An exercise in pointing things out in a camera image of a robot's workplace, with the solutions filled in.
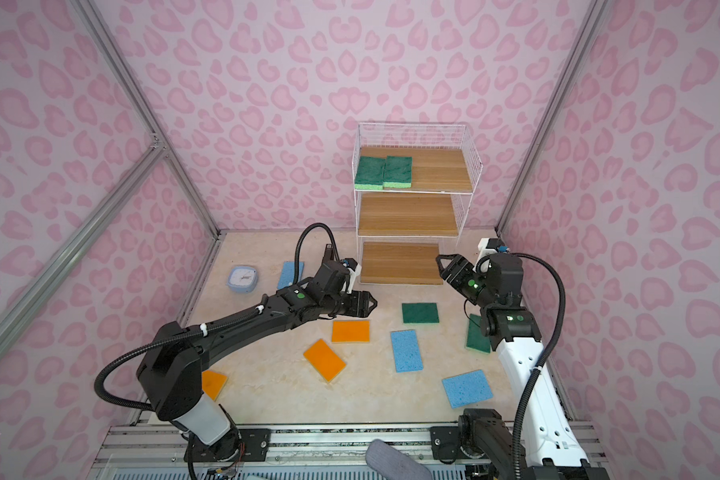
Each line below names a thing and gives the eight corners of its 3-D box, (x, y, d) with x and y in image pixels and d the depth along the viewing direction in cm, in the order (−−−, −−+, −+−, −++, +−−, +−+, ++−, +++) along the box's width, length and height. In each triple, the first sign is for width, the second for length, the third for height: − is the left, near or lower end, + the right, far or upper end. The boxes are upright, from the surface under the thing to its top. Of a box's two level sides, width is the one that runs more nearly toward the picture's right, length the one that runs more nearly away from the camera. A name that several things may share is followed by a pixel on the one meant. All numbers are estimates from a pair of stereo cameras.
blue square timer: (225, 290, 106) (221, 284, 103) (237, 270, 111) (233, 264, 108) (250, 295, 104) (247, 289, 101) (261, 274, 110) (258, 268, 107)
